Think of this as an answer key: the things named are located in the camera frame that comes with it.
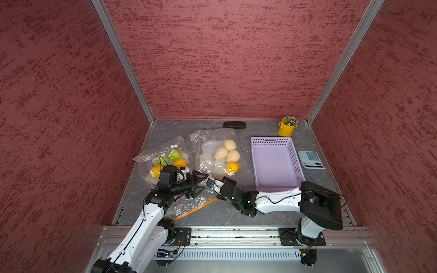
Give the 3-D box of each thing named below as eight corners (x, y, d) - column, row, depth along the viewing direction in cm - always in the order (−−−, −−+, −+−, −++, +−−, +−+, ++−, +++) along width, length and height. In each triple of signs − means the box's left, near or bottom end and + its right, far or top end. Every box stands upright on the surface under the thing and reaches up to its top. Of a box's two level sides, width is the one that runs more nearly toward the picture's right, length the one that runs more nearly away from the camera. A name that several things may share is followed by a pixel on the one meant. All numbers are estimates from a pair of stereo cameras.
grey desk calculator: (303, 169, 99) (305, 167, 97) (297, 153, 106) (299, 150, 104) (322, 169, 99) (324, 167, 97) (316, 153, 106) (317, 151, 104)
